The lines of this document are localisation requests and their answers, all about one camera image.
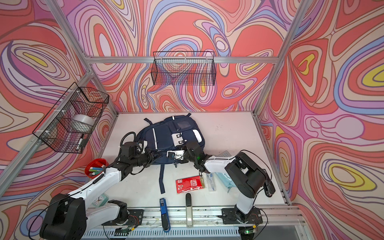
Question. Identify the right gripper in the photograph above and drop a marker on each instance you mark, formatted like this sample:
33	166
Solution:
185	147

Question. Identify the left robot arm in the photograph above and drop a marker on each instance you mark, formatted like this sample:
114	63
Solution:
69	216

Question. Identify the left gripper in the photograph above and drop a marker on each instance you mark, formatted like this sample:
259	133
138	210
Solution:
148	154

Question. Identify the left wire basket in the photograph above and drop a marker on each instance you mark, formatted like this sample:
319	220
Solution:
58	134

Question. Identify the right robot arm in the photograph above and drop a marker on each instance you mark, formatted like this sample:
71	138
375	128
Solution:
246	174

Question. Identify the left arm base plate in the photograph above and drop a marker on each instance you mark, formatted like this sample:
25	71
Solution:
132	218

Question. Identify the clear pen pack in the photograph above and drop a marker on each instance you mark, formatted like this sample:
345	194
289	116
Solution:
211	182

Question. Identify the wire basket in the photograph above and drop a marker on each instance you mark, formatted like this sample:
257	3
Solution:
184	68
58	134

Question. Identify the white tape roll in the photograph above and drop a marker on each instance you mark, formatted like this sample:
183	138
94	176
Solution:
82	123

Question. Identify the navy blue backpack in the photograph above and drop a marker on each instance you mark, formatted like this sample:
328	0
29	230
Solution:
167	140

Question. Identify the black beige stapler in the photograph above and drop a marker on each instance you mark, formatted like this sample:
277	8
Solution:
189	211

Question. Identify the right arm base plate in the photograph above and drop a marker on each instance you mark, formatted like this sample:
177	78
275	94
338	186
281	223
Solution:
232	216

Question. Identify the blue stapler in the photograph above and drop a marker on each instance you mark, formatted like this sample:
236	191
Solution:
165	216

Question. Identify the light blue pencil case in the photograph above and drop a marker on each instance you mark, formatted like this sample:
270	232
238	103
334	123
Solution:
226	180

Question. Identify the grey calculator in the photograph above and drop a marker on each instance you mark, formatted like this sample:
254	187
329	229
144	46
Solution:
224	154

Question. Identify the marker in basket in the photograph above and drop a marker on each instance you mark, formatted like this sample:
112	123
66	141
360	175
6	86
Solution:
79	145

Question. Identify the red cup with markers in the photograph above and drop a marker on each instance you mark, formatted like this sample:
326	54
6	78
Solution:
95	167

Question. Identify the back wire basket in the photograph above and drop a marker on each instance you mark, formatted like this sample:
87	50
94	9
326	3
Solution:
184	68

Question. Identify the red packet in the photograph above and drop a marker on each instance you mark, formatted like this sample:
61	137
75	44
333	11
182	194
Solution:
189	184

